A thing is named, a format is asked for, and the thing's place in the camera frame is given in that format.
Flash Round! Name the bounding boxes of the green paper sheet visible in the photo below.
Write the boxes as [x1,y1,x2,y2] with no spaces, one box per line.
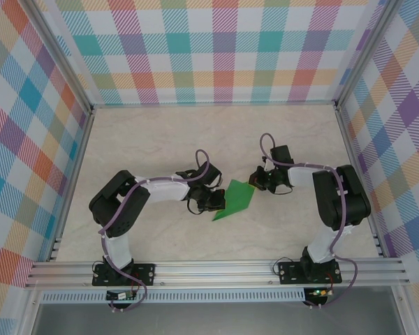
[212,179,256,223]

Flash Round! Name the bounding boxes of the grey metal panel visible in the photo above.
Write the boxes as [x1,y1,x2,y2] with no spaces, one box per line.
[31,302,406,335]

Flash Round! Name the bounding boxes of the thin black cable loop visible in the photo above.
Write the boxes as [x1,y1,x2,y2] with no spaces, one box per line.
[270,183,296,195]
[187,197,205,216]

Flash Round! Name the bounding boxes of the wide aluminium frame rail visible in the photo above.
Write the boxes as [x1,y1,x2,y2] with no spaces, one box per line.
[24,260,411,288]

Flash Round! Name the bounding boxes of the aluminium side rail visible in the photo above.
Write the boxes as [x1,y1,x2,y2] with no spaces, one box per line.
[335,104,385,258]
[47,106,97,262]

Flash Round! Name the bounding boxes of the slotted metal cable tray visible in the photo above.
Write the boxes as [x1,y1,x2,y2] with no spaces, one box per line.
[38,288,307,304]

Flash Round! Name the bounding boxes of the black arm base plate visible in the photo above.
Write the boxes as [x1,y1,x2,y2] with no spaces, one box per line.
[91,263,157,287]
[277,260,342,285]

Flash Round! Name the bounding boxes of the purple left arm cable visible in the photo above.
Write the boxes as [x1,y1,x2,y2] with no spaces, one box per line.
[98,149,212,313]

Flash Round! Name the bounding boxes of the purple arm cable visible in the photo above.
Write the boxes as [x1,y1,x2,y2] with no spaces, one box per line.
[98,149,212,313]
[259,132,359,310]

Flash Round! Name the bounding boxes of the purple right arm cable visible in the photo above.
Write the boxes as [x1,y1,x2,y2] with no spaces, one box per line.
[259,132,359,310]

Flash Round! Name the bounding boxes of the black round cable mount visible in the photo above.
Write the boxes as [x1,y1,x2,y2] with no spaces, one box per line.
[108,300,133,313]

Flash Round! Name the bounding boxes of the aluminium corner post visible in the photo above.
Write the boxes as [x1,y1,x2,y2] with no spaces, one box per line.
[27,0,95,112]
[334,0,404,111]

